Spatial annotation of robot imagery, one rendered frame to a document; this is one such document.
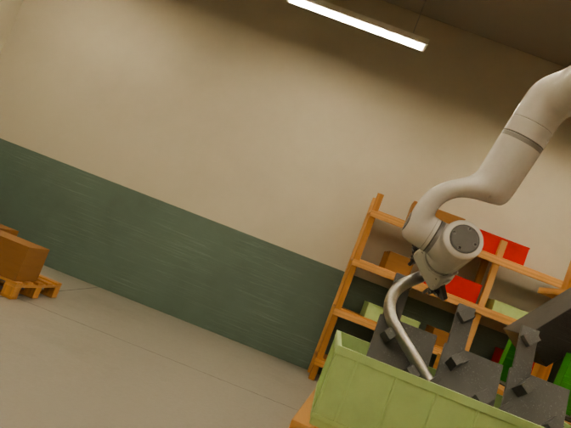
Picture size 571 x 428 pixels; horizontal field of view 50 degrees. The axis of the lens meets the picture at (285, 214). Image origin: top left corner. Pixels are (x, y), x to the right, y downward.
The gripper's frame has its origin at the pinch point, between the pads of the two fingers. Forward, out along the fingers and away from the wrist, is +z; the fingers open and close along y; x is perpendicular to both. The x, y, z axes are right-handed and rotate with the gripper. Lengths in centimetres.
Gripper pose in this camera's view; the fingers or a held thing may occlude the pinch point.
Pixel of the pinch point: (421, 275)
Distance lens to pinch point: 157.4
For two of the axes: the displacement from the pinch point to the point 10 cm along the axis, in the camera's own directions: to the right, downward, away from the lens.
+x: -9.1, 3.7, -1.9
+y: -4.1, -8.7, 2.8
